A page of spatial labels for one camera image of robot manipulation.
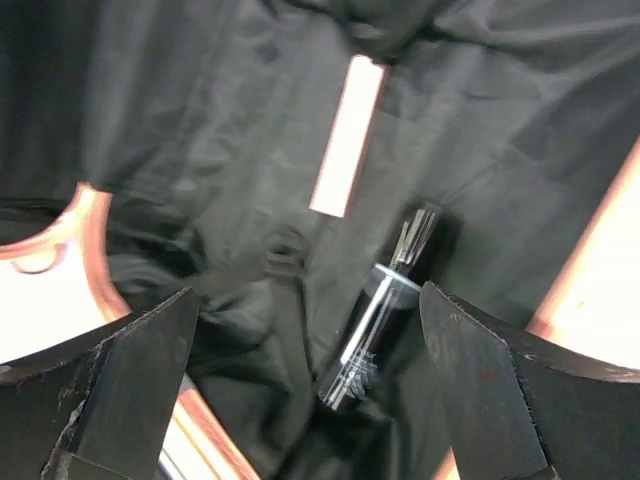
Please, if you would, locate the black cylindrical bottle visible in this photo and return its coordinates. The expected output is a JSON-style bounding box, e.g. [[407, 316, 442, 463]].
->
[[316, 199, 444, 412]]

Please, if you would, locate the pink ruler strip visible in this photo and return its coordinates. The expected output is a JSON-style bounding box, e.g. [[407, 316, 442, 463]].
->
[[309, 55, 387, 218]]

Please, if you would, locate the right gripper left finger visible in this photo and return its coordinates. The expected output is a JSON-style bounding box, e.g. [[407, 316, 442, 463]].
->
[[1, 288, 199, 479]]

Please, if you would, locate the pink hard-shell suitcase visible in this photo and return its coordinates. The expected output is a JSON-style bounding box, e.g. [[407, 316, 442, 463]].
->
[[0, 0, 640, 480]]

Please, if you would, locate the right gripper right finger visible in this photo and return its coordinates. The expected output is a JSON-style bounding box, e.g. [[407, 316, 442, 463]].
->
[[420, 282, 639, 479]]

